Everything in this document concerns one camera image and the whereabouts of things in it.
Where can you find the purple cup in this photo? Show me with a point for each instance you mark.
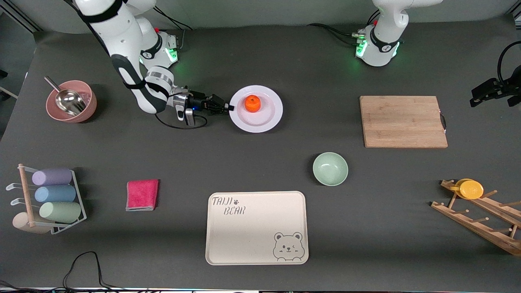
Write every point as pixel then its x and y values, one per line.
pixel 52 177

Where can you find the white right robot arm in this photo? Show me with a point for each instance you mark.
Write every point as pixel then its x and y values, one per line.
pixel 122 40

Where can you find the wooden peg drying rack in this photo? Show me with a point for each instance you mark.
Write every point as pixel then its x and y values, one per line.
pixel 480 228

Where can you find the yellow cup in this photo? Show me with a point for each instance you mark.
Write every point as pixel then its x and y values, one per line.
pixel 471 189

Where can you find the mint green bowl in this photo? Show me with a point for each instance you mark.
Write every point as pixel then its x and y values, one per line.
pixel 330 169

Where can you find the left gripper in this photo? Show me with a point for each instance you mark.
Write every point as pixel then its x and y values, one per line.
pixel 489 90

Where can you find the metal scoop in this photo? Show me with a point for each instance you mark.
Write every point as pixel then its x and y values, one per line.
pixel 70 101

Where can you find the pink folded cloth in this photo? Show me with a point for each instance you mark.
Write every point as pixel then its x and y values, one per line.
pixel 142 194

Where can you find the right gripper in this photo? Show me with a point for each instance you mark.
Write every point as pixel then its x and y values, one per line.
pixel 200 101

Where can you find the green cup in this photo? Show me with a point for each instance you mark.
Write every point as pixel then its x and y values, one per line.
pixel 60 212

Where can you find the orange fruit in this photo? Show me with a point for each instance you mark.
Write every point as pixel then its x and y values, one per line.
pixel 252 103

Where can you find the cream bear print tray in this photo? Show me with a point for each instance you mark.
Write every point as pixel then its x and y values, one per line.
pixel 248 232

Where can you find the pale lavender round plate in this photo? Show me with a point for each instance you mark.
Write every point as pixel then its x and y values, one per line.
pixel 260 120

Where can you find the blue cup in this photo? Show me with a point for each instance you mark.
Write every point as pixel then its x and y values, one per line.
pixel 55 193

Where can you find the pink bowl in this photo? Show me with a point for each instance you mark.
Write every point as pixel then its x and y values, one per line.
pixel 87 114

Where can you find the beige cup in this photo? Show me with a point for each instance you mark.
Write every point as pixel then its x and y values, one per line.
pixel 22 226

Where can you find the wooden rack dowel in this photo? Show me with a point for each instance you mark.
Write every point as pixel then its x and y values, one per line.
pixel 27 195

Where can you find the wooden cutting board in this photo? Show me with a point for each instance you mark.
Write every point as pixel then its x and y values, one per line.
pixel 399 122

